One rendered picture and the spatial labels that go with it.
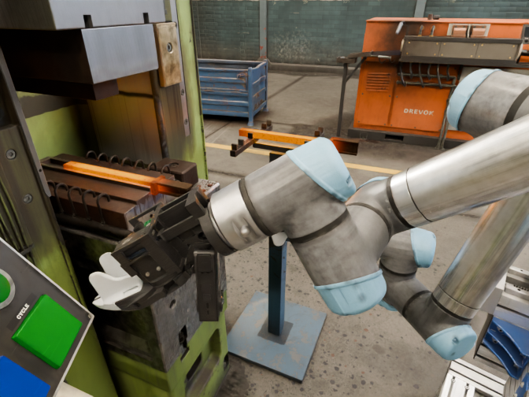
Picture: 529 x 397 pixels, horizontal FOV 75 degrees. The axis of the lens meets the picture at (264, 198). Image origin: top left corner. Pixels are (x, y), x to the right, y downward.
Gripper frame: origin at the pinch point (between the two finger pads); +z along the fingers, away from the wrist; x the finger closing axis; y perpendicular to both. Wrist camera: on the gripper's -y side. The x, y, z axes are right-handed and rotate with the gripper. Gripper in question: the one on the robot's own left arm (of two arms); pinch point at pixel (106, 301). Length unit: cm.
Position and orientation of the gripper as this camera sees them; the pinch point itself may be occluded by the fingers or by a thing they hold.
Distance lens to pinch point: 52.6
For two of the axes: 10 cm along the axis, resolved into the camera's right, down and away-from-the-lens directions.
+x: 0.5, 4.9, -8.7
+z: -8.7, 4.6, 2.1
